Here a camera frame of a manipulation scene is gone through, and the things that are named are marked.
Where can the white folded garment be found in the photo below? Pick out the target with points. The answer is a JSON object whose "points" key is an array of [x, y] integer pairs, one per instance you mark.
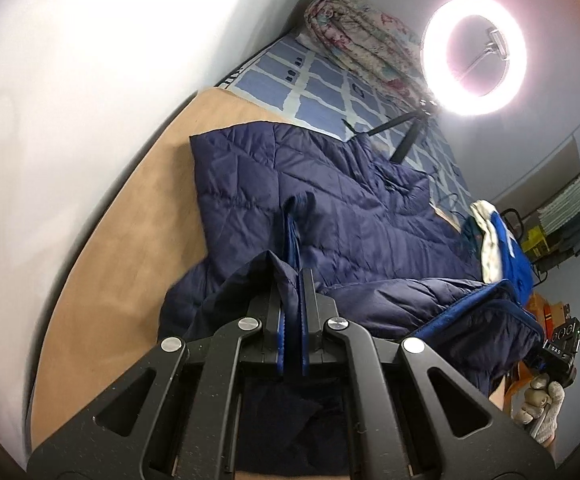
{"points": [[490, 258]]}

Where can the yellow box on rack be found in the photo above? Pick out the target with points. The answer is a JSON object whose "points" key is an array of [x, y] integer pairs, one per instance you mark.
{"points": [[535, 245]]}

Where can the navy quilted puffer jacket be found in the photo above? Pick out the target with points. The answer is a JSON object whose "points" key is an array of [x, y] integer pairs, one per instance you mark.
{"points": [[368, 231]]}

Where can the blue checked bed sheet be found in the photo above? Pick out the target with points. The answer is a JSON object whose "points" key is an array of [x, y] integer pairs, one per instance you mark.
{"points": [[306, 89]]}

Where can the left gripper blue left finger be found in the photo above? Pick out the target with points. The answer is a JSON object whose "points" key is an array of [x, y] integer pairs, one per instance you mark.
{"points": [[280, 283]]}

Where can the black clothes rack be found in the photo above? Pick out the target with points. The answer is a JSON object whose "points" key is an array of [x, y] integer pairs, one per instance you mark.
{"points": [[518, 205]]}

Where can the white ring light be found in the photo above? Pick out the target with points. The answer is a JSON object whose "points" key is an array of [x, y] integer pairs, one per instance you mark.
{"points": [[474, 57]]}

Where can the floral folded quilt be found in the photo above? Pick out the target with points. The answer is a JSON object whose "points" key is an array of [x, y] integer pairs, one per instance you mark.
{"points": [[371, 44]]}

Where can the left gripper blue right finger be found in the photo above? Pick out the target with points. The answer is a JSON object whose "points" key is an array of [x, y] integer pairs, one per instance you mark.
{"points": [[309, 315]]}

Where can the white striped hanging cloth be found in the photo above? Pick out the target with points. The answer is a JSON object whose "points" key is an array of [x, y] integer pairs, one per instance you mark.
{"points": [[562, 208]]}

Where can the orange cloth covered box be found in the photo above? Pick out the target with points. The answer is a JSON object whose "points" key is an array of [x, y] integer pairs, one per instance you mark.
{"points": [[549, 316]]}

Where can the right white gloved hand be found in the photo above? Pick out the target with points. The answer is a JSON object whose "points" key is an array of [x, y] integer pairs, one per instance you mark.
{"points": [[543, 401]]}

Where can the blue folded garment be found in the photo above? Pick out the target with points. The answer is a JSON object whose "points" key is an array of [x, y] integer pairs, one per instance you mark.
{"points": [[515, 266]]}

